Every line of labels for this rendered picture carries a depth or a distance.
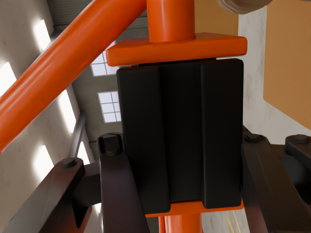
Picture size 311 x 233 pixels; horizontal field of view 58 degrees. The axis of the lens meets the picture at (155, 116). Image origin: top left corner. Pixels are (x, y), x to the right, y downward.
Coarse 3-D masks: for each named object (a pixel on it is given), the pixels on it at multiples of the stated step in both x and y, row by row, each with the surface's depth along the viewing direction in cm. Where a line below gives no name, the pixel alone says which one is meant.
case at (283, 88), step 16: (272, 0) 31; (288, 0) 27; (272, 16) 31; (288, 16) 28; (304, 16) 25; (272, 32) 32; (288, 32) 28; (304, 32) 25; (272, 48) 32; (288, 48) 28; (304, 48) 25; (272, 64) 32; (288, 64) 28; (304, 64) 26; (272, 80) 33; (288, 80) 29; (304, 80) 26; (272, 96) 33; (288, 96) 29; (304, 96) 26; (288, 112) 29; (304, 112) 26
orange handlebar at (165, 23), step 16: (160, 0) 12; (176, 0) 12; (192, 0) 12; (160, 16) 12; (176, 16) 12; (192, 16) 12; (160, 32) 12; (176, 32) 12; (192, 32) 13; (160, 224) 20; (176, 224) 15; (192, 224) 15
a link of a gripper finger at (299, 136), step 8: (288, 136) 12; (296, 136) 12; (304, 136) 12; (288, 144) 12; (296, 144) 11; (304, 144) 11; (288, 152) 12; (296, 152) 11; (304, 152) 11; (304, 160) 11; (304, 192) 12; (304, 200) 11
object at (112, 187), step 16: (112, 144) 12; (112, 160) 12; (128, 160) 12; (112, 176) 10; (128, 176) 10; (112, 192) 9; (128, 192) 9; (112, 208) 8; (128, 208) 8; (112, 224) 8; (128, 224) 8; (144, 224) 8
